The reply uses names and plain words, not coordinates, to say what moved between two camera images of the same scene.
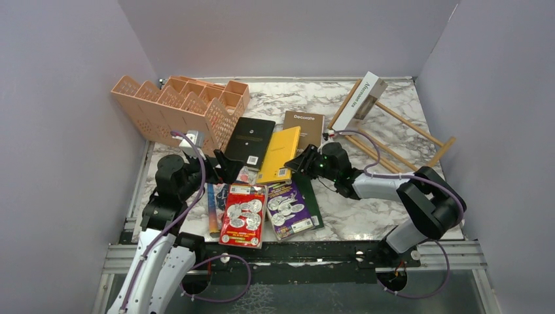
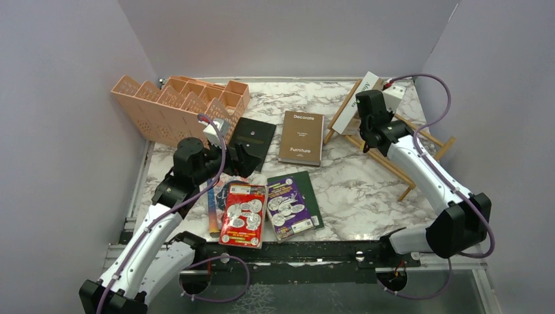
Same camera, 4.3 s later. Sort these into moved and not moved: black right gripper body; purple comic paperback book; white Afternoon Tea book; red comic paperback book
Moved: black right gripper body
Not moved: red comic paperback book; white Afternoon Tea book; purple comic paperback book
